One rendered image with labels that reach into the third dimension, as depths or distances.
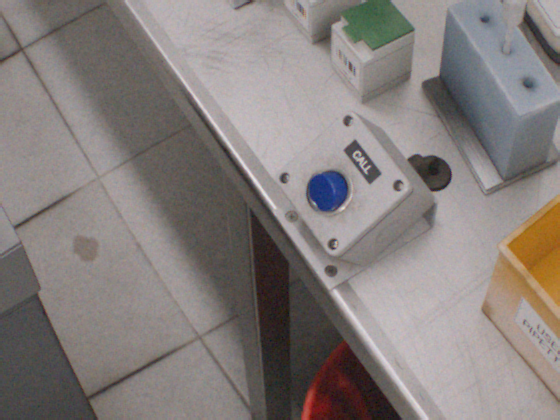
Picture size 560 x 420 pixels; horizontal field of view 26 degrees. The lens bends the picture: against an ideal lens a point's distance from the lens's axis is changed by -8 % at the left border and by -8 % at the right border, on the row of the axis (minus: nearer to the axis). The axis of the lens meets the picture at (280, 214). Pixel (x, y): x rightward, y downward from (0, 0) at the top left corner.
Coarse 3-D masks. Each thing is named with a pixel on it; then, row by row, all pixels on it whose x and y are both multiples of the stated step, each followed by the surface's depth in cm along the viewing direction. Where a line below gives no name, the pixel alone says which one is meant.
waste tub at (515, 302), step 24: (552, 216) 80; (504, 240) 77; (528, 240) 80; (552, 240) 85; (504, 264) 78; (528, 264) 85; (552, 264) 87; (504, 288) 80; (528, 288) 77; (552, 288) 86; (504, 312) 83; (528, 312) 79; (552, 312) 75; (504, 336) 85; (528, 336) 81; (552, 336) 78; (528, 360) 83; (552, 360) 80; (552, 384) 82
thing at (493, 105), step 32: (480, 0) 86; (448, 32) 88; (480, 32) 85; (448, 64) 91; (480, 64) 85; (512, 64) 84; (448, 96) 93; (480, 96) 87; (512, 96) 82; (544, 96) 82; (448, 128) 92; (480, 128) 90; (512, 128) 84; (544, 128) 85; (480, 160) 90; (512, 160) 87; (544, 160) 90
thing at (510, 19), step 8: (504, 0) 79; (512, 0) 78; (520, 0) 78; (504, 8) 80; (512, 8) 79; (520, 8) 79; (504, 16) 80; (512, 16) 79; (520, 16) 79; (512, 24) 80
